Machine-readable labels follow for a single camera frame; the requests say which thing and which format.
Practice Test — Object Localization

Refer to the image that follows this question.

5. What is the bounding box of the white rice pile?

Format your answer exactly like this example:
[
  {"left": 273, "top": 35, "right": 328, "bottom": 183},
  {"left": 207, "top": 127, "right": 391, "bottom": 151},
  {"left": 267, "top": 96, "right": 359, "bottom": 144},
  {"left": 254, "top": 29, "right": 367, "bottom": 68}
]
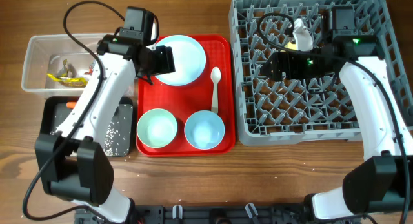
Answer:
[{"left": 50, "top": 104, "right": 128, "bottom": 156}]

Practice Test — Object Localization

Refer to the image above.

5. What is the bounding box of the black food waste tray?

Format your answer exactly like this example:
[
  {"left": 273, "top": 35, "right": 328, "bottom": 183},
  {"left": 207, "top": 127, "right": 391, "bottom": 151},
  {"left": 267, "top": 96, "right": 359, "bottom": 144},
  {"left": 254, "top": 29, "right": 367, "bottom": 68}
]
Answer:
[{"left": 40, "top": 96, "right": 136, "bottom": 157}]

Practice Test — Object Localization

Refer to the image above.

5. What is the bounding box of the grey dishwasher rack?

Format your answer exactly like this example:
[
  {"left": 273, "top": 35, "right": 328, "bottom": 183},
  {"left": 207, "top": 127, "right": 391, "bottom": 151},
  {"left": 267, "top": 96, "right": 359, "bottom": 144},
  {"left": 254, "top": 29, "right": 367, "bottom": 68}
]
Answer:
[{"left": 228, "top": 0, "right": 412, "bottom": 146}]

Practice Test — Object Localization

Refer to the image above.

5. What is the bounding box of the yellow snack wrapper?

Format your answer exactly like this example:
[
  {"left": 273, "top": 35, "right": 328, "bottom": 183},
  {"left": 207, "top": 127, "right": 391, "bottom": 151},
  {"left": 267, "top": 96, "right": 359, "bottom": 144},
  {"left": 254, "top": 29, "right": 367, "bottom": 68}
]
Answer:
[{"left": 47, "top": 59, "right": 88, "bottom": 87}]

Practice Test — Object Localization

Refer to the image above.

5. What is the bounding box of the red plastic tray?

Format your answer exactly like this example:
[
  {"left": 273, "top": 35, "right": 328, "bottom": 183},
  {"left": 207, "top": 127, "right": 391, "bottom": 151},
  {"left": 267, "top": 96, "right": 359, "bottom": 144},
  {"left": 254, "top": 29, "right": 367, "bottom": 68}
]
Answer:
[{"left": 136, "top": 34, "right": 236, "bottom": 157}]

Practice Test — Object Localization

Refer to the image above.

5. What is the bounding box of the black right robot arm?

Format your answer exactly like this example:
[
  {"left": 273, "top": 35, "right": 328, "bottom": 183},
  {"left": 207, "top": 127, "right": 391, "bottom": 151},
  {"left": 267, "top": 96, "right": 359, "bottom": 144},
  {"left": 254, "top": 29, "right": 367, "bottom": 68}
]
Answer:
[{"left": 260, "top": 36, "right": 412, "bottom": 223}]

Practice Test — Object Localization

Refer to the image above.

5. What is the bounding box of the yellow plastic cup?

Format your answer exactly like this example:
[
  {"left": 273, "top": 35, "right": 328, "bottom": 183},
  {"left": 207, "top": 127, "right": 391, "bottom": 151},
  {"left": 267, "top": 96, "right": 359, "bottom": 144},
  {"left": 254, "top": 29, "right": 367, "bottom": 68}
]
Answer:
[{"left": 285, "top": 41, "right": 297, "bottom": 50}]

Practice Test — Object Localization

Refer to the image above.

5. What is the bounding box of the light blue plate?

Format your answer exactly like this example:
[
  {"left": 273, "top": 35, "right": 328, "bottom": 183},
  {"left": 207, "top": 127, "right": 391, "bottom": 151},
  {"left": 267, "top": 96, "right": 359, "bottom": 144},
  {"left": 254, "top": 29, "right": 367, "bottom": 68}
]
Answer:
[{"left": 156, "top": 35, "right": 207, "bottom": 86}]

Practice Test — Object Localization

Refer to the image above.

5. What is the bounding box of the light blue bowl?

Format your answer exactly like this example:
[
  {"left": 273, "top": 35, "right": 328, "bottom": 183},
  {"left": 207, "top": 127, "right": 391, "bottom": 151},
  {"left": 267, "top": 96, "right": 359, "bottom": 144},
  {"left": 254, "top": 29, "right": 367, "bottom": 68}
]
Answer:
[
  {"left": 137, "top": 108, "right": 178, "bottom": 148},
  {"left": 184, "top": 110, "right": 225, "bottom": 150}
]

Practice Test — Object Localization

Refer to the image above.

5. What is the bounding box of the red snack wrapper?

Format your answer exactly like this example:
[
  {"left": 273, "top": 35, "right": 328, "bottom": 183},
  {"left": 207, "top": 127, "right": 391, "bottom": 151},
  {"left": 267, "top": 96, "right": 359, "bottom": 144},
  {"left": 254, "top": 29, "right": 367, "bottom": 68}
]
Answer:
[{"left": 83, "top": 61, "right": 96, "bottom": 75}]

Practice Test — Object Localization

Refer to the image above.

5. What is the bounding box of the white plastic spoon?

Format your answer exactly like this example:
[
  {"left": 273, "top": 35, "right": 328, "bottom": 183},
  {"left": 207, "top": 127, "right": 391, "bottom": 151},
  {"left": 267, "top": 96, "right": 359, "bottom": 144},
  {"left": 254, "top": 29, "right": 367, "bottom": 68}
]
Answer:
[{"left": 210, "top": 67, "right": 221, "bottom": 114}]

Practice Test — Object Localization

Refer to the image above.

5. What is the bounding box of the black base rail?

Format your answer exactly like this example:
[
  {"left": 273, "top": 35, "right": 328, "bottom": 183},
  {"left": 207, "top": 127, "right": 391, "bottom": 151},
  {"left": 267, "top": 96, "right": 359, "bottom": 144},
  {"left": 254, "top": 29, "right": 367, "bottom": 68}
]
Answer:
[{"left": 74, "top": 203, "right": 310, "bottom": 224}]

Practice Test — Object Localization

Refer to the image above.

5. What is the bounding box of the orange carrot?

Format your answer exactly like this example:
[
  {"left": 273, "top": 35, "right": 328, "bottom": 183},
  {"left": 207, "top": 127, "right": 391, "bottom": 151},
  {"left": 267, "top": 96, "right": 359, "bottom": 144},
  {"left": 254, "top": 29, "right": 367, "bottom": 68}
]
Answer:
[{"left": 66, "top": 101, "right": 77, "bottom": 109}]

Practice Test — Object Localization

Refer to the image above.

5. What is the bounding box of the clear plastic bin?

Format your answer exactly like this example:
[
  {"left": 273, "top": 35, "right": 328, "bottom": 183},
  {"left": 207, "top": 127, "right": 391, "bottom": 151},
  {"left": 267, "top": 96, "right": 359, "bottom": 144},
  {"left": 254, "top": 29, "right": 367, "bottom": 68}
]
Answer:
[{"left": 21, "top": 34, "right": 94, "bottom": 99}]

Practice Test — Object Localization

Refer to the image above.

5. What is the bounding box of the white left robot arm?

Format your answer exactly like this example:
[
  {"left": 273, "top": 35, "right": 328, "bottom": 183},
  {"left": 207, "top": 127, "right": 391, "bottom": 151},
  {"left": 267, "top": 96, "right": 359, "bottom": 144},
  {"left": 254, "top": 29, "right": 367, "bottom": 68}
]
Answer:
[{"left": 22, "top": 29, "right": 173, "bottom": 223}]

